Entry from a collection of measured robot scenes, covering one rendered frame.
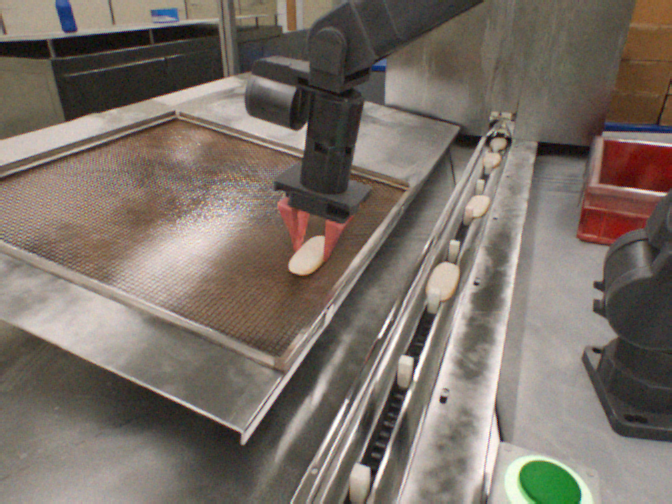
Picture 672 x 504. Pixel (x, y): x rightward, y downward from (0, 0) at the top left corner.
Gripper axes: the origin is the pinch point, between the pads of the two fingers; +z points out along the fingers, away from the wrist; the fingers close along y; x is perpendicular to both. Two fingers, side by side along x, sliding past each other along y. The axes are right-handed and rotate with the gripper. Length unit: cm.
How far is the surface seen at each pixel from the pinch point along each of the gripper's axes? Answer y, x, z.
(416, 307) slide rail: 14.4, 0.7, 3.6
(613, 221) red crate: 38, 34, -2
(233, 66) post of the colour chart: -66, 93, 5
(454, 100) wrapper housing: 4, 80, -4
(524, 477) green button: 25.9, -24.9, -4.2
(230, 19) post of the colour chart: -69, 93, -8
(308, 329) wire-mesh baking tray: 5.3, -13.2, 1.0
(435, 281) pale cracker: 15.5, 6.0, 2.4
